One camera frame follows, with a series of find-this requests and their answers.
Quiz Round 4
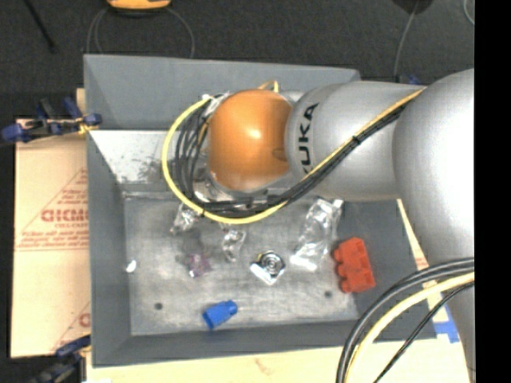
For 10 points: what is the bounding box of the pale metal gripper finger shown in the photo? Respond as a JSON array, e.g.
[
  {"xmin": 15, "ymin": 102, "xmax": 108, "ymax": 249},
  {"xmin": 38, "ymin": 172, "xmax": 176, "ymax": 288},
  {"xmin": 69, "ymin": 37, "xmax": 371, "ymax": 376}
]
[
  {"xmin": 220, "ymin": 223, "xmax": 248, "ymax": 263},
  {"xmin": 170, "ymin": 203, "xmax": 200, "ymax": 236}
]

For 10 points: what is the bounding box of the red toy brick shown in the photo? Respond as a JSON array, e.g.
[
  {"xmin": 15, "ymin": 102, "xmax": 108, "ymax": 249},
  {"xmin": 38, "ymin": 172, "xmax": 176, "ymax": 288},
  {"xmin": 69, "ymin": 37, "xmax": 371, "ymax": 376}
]
[{"xmin": 331, "ymin": 236, "xmax": 377, "ymax": 294}]

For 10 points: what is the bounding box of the shiny round metal piece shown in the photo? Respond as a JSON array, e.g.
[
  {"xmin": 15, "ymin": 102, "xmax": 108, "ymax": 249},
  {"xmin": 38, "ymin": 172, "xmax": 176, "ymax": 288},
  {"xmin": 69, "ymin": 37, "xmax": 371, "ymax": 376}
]
[{"xmin": 249, "ymin": 250, "xmax": 287, "ymax": 286}]

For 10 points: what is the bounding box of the blue toy brick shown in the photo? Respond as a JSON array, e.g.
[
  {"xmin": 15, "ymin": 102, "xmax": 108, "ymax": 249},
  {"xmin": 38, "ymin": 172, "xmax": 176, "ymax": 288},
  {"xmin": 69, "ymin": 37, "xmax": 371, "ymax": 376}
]
[{"xmin": 201, "ymin": 299, "xmax": 239, "ymax": 330}]

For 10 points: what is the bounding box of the grey metal bin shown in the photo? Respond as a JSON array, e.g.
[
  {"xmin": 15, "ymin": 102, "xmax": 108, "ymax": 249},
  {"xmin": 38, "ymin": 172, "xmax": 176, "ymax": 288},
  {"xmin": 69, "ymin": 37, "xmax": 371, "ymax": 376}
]
[{"xmin": 82, "ymin": 53, "xmax": 436, "ymax": 366}]

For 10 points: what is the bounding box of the brown cardboard board, red print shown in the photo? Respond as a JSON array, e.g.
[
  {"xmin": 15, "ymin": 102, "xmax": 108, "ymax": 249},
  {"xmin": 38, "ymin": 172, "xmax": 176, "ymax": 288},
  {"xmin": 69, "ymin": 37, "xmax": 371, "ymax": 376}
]
[{"xmin": 10, "ymin": 132, "xmax": 436, "ymax": 359}]

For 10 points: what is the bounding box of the clear crumpled plastic packet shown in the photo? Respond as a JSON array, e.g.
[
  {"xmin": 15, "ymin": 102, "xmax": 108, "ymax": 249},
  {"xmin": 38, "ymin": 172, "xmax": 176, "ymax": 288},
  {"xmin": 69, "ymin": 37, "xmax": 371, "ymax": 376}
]
[{"xmin": 289, "ymin": 197, "xmax": 345, "ymax": 273}]

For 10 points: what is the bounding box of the small purple clear piece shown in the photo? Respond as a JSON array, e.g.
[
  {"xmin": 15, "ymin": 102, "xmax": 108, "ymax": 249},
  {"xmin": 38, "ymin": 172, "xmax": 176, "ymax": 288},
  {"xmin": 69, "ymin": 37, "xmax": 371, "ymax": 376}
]
[{"xmin": 185, "ymin": 253, "xmax": 213, "ymax": 279}]

